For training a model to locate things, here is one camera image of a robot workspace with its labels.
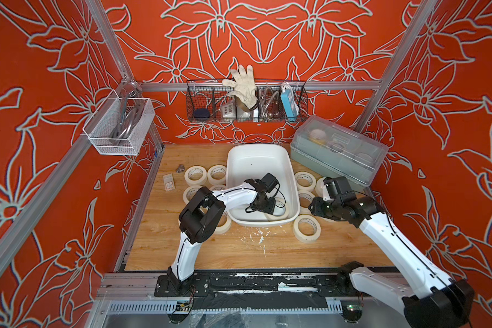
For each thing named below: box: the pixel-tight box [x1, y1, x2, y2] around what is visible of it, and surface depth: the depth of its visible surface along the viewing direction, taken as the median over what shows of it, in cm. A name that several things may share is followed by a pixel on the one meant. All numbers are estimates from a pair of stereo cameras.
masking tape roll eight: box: [294, 171, 317, 193], surface depth 104 cm
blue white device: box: [280, 81, 300, 121], surface depth 89 cm
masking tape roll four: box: [184, 165, 208, 186], surface depth 106 cm
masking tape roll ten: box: [214, 211, 232, 235], surface depth 87 cm
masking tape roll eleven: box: [263, 197, 290, 222], surface depth 90 cm
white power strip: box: [221, 103, 236, 119], surface depth 96 cm
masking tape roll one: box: [207, 164, 228, 186], surface depth 108 cm
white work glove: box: [222, 64, 259, 111], surface depth 90 cm
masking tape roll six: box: [292, 214, 322, 244], surface depth 87 cm
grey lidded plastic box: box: [289, 114, 389, 186], surface depth 97 cm
